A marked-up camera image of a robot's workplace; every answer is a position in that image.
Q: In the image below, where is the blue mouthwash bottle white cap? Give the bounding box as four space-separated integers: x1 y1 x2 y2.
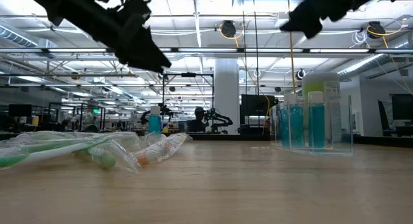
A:
307 90 327 149
279 93 305 148
148 105 162 134

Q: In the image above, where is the black monitor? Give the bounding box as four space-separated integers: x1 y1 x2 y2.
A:
8 103 33 118
390 94 413 121

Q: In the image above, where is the green white bagged toothbrush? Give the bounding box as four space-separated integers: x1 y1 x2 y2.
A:
0 138 107 170
6 130 97 153
76 143 143 175

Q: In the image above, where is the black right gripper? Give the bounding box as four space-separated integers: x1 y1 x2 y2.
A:
279 0 382 40

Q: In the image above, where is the green white wipes canister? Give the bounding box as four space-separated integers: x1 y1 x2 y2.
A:
301 72 342 144

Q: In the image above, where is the person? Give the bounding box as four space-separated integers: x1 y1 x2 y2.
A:
186 106 210 134

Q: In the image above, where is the silver ventilation duct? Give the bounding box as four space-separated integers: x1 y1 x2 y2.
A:
335 52 413 78
0 23 41 50

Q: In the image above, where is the black metal workstation frame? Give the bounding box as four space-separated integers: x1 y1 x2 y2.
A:
48 102 106 131
161 72 216 121

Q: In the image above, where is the black cabinet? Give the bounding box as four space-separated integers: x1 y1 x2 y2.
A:
240 94 279 135

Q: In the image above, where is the thin black cable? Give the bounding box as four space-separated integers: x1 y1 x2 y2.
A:
241 0 247 96

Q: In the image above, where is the white square pillar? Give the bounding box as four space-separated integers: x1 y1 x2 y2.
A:
214 57 241 135

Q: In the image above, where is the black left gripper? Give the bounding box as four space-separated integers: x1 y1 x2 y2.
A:
109 3 173 74

